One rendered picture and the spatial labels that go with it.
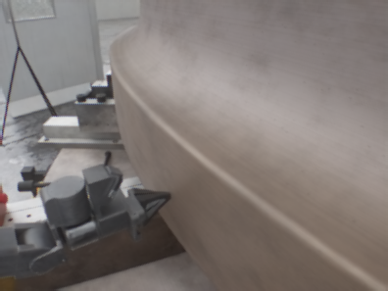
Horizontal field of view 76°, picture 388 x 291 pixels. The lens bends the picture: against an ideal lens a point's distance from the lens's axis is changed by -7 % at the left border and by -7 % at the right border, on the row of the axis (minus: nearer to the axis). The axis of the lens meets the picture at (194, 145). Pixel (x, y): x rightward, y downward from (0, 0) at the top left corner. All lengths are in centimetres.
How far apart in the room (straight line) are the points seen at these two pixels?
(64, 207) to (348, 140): 41
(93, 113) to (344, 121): 168
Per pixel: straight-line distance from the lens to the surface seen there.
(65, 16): 392
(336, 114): 39
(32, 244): 48
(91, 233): 49
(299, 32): 42
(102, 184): 44
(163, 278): 121
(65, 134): 216
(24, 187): 181
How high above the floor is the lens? 134
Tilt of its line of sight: 31 degrees down
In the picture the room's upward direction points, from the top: 1 degrees clockwise
